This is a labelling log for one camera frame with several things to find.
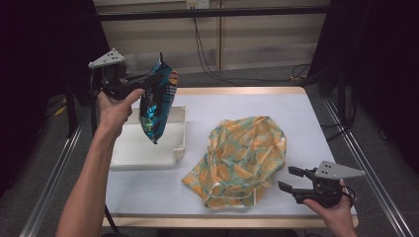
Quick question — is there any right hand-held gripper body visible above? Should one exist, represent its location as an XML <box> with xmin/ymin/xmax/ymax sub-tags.
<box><xmin>292</xmin><ymin>160</ymin><xmax>367</xmax><ymax>209</ymax></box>

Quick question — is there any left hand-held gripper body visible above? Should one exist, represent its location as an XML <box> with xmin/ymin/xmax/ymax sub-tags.
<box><xmin>87</xmin><ymin>47</ymin><xmax>147</xmax><ymax>101</ymax></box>

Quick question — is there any blue chips bag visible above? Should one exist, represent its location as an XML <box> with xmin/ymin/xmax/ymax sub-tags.
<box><xmin>138</xmin><ymin>60</ymin><xmax>180</xmax><ymax>145</ymax></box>

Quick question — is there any fruit print fabric bag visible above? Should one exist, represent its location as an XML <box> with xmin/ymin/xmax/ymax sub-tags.
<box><xmin>181</xmin><ymin>115</ymin><xmax>288</xmax><ymax>210</ymax></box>

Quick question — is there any white plastic tray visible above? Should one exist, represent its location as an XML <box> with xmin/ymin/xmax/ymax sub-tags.
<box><xmin>109</xmin><ymin>105</ymin><xmax>189</xmax><ymax>172</ymax></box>

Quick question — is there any person's right hand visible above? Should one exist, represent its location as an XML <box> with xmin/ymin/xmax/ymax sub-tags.
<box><xmin>302</xmin><ymin>178</ymin><xmax>358</xmax><ymax>229</ymax></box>

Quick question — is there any person's left hand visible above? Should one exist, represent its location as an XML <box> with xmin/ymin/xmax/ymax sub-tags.
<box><xmin>96</xmin><ymin>87</ymin><xmax>146</xmax><ymax>133</ymax></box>

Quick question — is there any black stand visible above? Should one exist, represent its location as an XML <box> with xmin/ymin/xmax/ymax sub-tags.
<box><xmin>335</xmin><ymin>70</ymin><xmax>351</xmax><ymax>123</ymax></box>
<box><xmin>64</xmin><ymin>80</ymin><xmax>79</xmax><ymax>138</ymax></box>

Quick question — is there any black horizontal bar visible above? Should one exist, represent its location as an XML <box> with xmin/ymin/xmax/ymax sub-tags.
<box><xmin>96</xmin><ymin>4</ymin><xmax>331</xmax><ymax>22</ymax></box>

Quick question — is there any dark curtain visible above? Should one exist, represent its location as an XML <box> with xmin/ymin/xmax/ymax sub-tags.
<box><xmin>0</xmin><ymin>0</ymin><xmax>112</xmax><ymax>198</ymax></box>
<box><xmin>307</xmin><ymin>0</ymin><xmax>419</xmax><ymax>176</ymax></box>

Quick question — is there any right hand-held gripper cable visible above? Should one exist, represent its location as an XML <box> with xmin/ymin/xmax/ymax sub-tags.
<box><xmin>341</xmin><ymin>185</ymin><xmax>360</xmax><ymax>202</ymax></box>

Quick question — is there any hand-held gripper cable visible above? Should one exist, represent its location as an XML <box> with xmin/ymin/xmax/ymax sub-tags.
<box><xmin>89</xmin><ymin>67</ymin><xmax>101</xmax><ymax>136</ymax></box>
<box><xmin>341</xmin><ymin>185</ymin><xmax>360</xmax><ymax>202</ymax></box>

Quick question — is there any left hand-held gripper cable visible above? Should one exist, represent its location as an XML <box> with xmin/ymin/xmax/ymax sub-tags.
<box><xmin>89</xmin><ymin>67</ymin><xmax>101</xmax><ymax>136</ymax></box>

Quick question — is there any black wall socket cable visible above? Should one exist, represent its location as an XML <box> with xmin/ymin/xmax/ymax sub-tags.
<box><xmin>192</xmin><ymin>8</ymin><xmax>312</xmax><ymax>84</ymax></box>

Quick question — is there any metal floor rail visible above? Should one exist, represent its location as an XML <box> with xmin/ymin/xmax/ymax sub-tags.
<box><xmin>321</xmin><ymin>98</ymin><xmax>417</xmax><ymax>237</ymax></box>
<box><xmin>19</xmin><ymin>121</ymin><xmax>87</xmax><ymax>237</ymax></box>

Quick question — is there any black floor cable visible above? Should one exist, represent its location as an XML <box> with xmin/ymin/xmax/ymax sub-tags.
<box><xmin>319</xmin><ymin>93</ymin><xmax>360</xmax><ymax>142</ymax></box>

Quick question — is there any white wall socket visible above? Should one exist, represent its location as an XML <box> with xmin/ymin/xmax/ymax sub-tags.
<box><xmin>185</xmin><ymin>0</ymin><xmax>211</xmax><ymax>10</ymax></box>

